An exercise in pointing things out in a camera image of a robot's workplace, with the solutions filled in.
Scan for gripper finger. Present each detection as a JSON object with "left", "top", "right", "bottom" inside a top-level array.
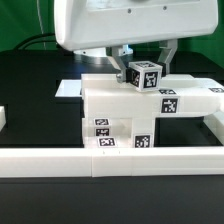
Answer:
[
  {"left": 158, "top": 39, "right": 178, "bottom": 75},
  {"left": 106, "top": 45, "right": 131, "bottom": 83}
]

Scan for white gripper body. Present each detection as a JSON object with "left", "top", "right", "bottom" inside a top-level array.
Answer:
[{"left": 54, "top": 0, "right": 218, "bottom": 51}]

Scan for white tagged cube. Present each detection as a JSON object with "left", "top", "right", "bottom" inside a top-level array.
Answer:
[{"left": 129, "top": 61, "right": 163, "bottom": 92}]

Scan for white chair back frame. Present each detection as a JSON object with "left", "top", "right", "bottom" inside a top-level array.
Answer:
[{"left": 81, "top": 74, "right": 224, "bottom": 119}]

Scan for white chair seat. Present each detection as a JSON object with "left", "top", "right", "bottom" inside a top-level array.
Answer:
[{"left": 131, "top": 118, "right": 155, "bottom": 148}]

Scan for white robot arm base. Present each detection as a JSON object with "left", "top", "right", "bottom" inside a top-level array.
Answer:
[{"left": 74, "top": 45, "right": 133, "bottom": 65}]

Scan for white right fence bar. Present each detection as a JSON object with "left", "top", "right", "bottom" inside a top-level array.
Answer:
[{"left": 204, "top": 111, "right": 224, "bottom": 146}]

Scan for white fence bar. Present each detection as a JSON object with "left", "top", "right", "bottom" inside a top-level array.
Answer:
[
  {"left": 0, "top": 106, "right": 6, "bottom": 132},
  {"left": 204, "top": 111, "right": 224, "bottom": 146},
  {"left": 0, "top": 147, "right": 224, "bottom": 178}
]

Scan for white front fence bar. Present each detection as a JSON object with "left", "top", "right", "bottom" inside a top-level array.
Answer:
[{"left": 0, "top": 147, "right": 224, "bottom": 178}]

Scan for white left fence bar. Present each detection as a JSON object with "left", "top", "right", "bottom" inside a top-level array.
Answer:
[{"left": 0, "top": 106, "right": 6, "bottom": 132}]

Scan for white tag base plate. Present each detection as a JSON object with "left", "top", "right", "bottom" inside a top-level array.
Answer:
[{"left": 55, "top": 80, "right": 81, "bottom": 97}]

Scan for black cables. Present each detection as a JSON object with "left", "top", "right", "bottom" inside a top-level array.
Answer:
[{"left": 13, "top": 32, "right": 58, "bottom": 52}]

